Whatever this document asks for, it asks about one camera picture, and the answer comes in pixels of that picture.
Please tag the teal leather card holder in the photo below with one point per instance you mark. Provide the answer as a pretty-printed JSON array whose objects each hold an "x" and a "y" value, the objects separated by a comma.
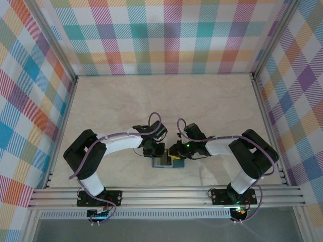
[{"x": 179, "y": 164}]

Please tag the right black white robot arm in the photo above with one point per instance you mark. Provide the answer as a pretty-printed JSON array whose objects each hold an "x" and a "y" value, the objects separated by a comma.
[{"x": 252, "y": 156}]

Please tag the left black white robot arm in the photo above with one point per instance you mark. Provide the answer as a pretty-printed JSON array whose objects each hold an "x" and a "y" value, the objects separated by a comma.
[{"x": 83, "y": 156}]

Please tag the controller board with orange part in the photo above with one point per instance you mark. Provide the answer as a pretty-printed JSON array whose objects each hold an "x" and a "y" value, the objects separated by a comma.
[{"x": 239, "y": 212}]

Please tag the black controller board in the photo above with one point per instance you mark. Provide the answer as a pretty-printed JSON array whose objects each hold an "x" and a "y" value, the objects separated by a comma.
[{"x": 98, "y": 214}]

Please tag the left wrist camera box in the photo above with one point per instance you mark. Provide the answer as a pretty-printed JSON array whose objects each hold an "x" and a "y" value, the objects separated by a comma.
[{"x": 160, "y": 131}]

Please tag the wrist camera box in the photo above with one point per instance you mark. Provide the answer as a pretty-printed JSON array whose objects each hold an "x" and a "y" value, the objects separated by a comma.
[
  {"x": 194, "y": 131},
  {"x": 160, "y": 131}
]

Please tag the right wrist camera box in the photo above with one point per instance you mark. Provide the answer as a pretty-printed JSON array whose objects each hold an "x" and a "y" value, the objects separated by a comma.
[{"x": 194, "y": 131}]

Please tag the long aluminium base rail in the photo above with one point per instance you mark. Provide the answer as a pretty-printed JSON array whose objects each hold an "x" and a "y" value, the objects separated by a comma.
[{"x": 164, "y": 197}]

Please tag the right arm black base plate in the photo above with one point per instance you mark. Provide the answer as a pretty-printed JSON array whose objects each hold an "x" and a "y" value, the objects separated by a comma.
[{"x": 219, "y": 196}]

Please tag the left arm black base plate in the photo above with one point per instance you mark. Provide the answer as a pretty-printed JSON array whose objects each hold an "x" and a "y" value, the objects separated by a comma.
[{"x": 113, "y": 197}]

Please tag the aluminium table side rail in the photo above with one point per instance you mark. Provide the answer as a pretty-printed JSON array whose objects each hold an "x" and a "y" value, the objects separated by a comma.
[
  {"x": 63, "y": 126},
  {"x": 265, "y": 113}
]

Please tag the aluminium frame post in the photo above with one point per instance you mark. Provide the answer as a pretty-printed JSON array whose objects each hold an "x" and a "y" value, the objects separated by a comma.
[
  {"x": 51, "y": 37},
  {"x": 273, "y": 37}
]

